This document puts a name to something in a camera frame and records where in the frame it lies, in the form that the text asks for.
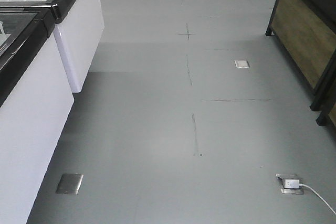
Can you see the steel floor socket plate centre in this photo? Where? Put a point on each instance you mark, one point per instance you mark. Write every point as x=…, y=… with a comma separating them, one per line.
x=241, y=63

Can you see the steel floor socket plate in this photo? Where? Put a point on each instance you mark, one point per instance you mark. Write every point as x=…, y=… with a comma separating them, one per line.
x=241, y=63
x=69, y=184

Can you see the white chest freezer far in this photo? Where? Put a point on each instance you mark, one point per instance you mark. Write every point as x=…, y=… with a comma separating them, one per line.
x=78, y=28

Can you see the white chest freezer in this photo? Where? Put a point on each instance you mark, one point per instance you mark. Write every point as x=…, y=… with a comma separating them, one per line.
x=36, y=99
x=78, y=28

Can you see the steel floor socket plate left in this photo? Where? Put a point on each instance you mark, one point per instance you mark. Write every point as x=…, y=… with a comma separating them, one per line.
x=69, y=184

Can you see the white chest freezer near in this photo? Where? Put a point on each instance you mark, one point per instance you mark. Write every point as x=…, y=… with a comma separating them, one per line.
x=36, y=99

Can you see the white power adapter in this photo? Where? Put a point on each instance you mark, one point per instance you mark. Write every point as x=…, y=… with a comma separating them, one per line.
x=290, y=183

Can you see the wooden black-framed display stand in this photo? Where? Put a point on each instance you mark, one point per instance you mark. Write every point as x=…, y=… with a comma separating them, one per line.
x=306, y=29

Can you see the open floor socket box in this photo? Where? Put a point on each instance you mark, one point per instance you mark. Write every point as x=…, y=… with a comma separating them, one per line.
x=289, y=191

